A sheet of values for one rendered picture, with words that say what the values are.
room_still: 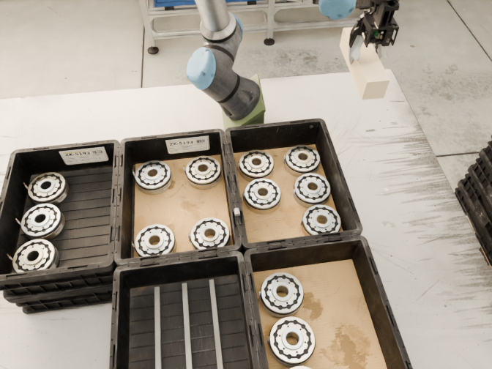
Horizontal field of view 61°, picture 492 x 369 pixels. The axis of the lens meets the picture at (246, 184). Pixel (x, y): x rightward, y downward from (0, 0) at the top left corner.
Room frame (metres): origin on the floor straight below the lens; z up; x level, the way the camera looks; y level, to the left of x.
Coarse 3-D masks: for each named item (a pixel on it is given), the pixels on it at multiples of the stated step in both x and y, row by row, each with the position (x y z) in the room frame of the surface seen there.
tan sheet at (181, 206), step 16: (176, 160) 0.80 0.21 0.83; (176, 176) 0.74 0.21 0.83; (176, 192) 0.69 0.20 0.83; (192, 192) 0.69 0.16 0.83; (208, 192) 0.69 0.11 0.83; (224, 192) 0.69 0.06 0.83; (144, 208) 0.63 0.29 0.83; (160, 208) 0.63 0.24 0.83; (176, 208) 0.63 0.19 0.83; (192, 208) 0.63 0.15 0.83; (208, 208) 0.63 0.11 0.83; (224, 208) 0.63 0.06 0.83; (144, 224) 0.58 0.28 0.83; (160, 224) 0.58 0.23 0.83; (176, 224) 0.58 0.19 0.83; (192, 224) 0.58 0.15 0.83; (176, 240) 0.53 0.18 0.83
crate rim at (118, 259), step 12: (192, 132) 0.83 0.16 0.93; (204, 132) 0.83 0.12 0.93; (216, 132) 0.83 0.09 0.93; (120, 144) 0.78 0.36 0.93; (120, 156) 0.74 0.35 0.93; (120, 168) 0.69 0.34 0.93; (228, 168) 0.69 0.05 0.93; (120, 180) 0.65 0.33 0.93; (228, 180) 0.66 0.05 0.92; (120, 192) 0.62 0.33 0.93; (228, 192) 0.62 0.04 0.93; (120, 204) 0.58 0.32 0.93; (120, 216) 0.54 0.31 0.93; (120, 228) 0.51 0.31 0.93; (120, 240) 0.47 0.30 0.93; (240, 240) 0.47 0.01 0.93; (120, 252) 0.44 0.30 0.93; (180, 252) 0.44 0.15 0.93; (192, 252) 0.44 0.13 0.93; (204, 252) 0.44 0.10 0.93; (216, 252) 0.44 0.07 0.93; (120, 264) 0.41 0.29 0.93
